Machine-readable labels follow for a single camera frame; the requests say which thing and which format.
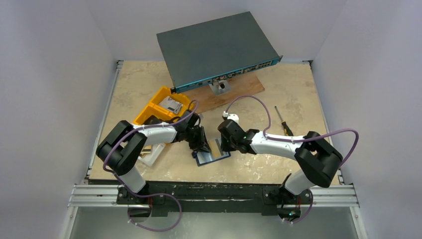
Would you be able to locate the aluminium frame rail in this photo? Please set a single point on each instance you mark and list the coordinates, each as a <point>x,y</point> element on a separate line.
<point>93,196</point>

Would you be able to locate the grey cards in bin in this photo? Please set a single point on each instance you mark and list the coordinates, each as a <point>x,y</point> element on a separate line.
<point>171,105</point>

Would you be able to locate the yellow black screwdriver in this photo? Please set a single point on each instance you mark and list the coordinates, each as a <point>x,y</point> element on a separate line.
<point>286,128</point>

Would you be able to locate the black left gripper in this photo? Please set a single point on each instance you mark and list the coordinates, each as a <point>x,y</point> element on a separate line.
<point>201,144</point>

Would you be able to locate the yellow plastic bin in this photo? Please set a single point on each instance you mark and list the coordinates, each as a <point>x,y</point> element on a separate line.
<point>156,107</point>

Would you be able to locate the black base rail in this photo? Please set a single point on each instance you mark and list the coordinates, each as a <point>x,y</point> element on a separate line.
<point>161,197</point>

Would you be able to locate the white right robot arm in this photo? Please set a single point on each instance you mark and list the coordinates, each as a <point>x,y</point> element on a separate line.
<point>318,160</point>

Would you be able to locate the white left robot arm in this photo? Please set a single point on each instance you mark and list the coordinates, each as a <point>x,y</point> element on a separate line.
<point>122,146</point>

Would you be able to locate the navy blue card holder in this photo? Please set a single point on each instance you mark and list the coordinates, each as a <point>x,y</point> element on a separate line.
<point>203,158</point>

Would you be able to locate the grey network switch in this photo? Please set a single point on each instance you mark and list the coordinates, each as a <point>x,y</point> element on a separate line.
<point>209,52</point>

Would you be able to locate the grey metal switch stand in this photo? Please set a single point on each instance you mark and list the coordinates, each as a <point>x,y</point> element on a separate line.
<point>220,87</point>

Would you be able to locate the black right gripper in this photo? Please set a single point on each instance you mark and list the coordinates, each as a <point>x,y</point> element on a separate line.
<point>226,140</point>

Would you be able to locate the white plastic bin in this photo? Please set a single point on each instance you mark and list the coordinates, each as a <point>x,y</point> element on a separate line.
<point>151,156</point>

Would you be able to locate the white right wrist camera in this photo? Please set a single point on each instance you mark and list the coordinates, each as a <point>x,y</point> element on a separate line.
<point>233,117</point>

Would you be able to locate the wooden board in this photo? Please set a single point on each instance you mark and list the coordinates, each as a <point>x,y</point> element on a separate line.
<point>209,99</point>

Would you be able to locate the gold striped credit card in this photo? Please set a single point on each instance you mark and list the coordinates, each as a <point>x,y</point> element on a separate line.
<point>215,149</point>

